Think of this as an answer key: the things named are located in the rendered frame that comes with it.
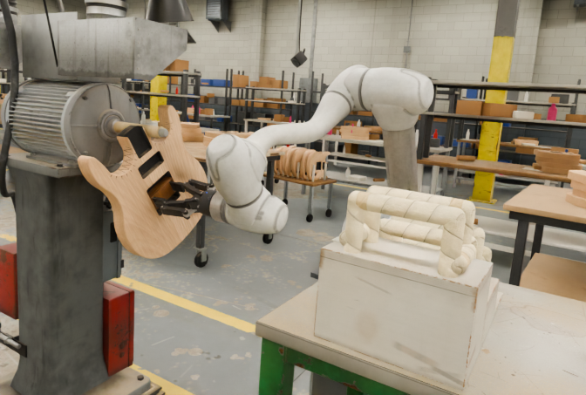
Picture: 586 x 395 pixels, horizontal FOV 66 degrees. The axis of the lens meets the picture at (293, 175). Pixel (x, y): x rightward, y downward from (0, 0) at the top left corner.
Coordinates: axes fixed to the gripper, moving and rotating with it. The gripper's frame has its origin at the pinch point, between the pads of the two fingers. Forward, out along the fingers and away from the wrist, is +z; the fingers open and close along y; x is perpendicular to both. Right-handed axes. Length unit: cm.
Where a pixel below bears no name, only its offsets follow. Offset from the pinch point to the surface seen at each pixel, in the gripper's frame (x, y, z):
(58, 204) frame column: -0.1, -13.9, 33.8
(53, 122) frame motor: 24.6, -4.6, 28.8
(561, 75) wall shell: -436, 1013, -85
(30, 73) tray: 35, 6, 47
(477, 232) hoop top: 4, 3, -87
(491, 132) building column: -337, 591, -7
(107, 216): -17.5, -0.4, 37.0
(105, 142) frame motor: 15.6, 0.7, 17.8
